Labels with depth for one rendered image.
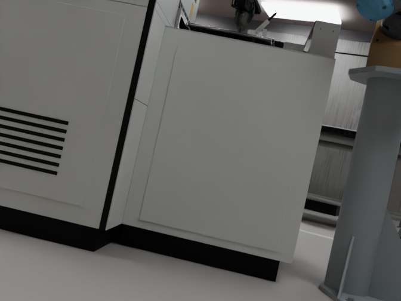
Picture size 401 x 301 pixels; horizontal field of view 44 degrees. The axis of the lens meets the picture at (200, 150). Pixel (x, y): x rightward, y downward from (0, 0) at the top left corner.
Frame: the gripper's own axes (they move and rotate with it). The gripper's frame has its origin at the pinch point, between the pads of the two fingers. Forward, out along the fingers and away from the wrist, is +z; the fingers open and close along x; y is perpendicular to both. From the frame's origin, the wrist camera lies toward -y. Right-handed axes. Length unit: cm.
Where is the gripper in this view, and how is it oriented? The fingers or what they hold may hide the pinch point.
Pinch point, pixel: (241, 30)
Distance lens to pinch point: 232.4
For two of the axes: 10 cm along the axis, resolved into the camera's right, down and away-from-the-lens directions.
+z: -2.1, 9.8, -0.1
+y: -5.3, -1.2, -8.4
